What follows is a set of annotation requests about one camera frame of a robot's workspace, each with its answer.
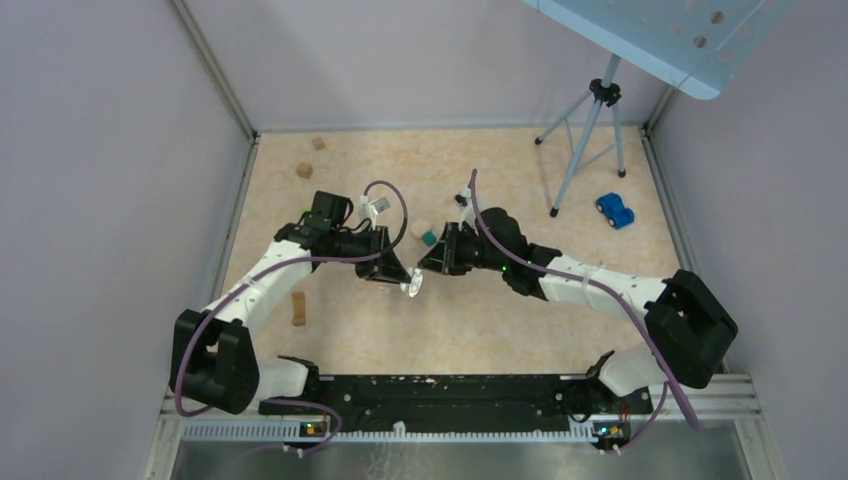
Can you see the near wooden cube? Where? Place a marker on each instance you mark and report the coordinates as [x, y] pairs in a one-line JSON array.
[[304, 170]]

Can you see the blue toy car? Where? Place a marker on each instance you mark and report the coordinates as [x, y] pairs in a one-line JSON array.
[[616, 213]]

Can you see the wooden arch block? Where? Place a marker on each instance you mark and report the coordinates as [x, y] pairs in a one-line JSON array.
[[298, 309]]

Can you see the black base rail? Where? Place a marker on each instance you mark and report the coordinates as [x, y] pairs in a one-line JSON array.
[[461, 403]]

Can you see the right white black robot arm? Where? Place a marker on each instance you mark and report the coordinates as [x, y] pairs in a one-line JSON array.
[[686, 331]]

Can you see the beige rounded block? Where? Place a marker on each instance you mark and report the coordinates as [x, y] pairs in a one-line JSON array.
[[420, 228]]

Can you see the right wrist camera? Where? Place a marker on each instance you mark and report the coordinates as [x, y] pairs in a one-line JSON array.
[[464, 204]]

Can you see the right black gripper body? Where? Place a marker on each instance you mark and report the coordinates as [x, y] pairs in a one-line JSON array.
[[463, 249]]

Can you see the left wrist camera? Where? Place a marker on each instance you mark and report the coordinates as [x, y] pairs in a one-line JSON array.
[[371, 208]]

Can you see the light blue perforated panel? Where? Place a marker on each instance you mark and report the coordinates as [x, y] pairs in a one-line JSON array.
[[694, 46]]

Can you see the grey tripod stand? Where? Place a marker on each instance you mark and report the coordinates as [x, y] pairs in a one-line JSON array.
[[604, 93]]

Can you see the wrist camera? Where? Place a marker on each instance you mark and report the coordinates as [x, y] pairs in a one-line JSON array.
[[464, 204], [371, 208]]

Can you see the white earbud charging case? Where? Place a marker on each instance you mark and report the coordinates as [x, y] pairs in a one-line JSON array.
[[413, 286]]

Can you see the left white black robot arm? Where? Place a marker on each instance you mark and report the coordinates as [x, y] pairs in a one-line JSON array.
[[213, 358]]

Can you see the teal small cube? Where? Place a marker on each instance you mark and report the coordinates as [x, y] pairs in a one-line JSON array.
[[429, 239]]

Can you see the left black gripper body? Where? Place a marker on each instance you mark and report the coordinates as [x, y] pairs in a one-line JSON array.
[[371, 241]]

